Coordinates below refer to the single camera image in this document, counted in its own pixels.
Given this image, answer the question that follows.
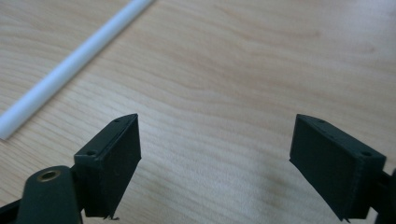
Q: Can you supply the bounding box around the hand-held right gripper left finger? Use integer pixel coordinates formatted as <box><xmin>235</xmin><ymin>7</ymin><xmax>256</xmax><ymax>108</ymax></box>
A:
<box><xmin>73</xmin><ymin>113</ymin><xmax>143</xmax><ymax>220</ymax></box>

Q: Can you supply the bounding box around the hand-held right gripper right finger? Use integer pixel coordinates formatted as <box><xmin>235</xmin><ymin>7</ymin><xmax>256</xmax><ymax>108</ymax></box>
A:
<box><xmin>289</xmin><ymin>113</ymin><xmax>388</xmax><ymax>222</ymax></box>

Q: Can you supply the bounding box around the white plastic tube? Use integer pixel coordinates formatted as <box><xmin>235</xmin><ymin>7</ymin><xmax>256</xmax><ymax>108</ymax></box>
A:
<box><xmin>0</xmin><ymin>0</ymin><xmax>156</xmax><ymax>141</ymax></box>

